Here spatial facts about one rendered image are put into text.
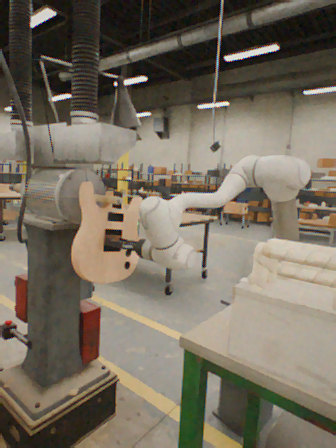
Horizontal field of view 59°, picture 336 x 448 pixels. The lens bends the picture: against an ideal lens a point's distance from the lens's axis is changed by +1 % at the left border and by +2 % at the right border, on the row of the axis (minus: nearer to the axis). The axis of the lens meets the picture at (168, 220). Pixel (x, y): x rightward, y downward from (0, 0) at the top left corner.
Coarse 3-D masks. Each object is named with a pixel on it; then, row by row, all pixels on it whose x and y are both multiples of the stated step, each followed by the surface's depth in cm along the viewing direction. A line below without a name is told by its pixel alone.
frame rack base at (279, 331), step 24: (240, 288) 69; (288, 288) 71; (312, 288) 72; (240, 312) 69; (264, 312) 66; (288, 312) 63; (312, 312) 60; (240, 336) 70; (264, 336) 66; (288, 336) 63; (312, 336) 61; (240, 360) 70; (264, 360) 67; (288, 360) 64; (312, 360) 61; (312, 384) 61
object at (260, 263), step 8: (256, 256) 67; (264, 256) 67; (256, 264) 67; (264, 264) 67; (256, 272) 68; (264, 272) 67; (256, 280) 68; (264, 280) 68; (256, 288) 68; (264, 288) 68
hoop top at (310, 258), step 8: (256, 248) 67; (264, 248) 66; (272, 248) 65; (280, 248) 65; (288, 248) 64; (296, 248) 64; (272, 256) 65; (280, 256) 64; (288, 256) 63; (296, 256) 62; (304, 256) 61; (312, 256) 61; (320, 256) 60; (328, 256) 59; (304, 264) 62; (312, 264) 61; (320, 264) 60; (328, 264) 59
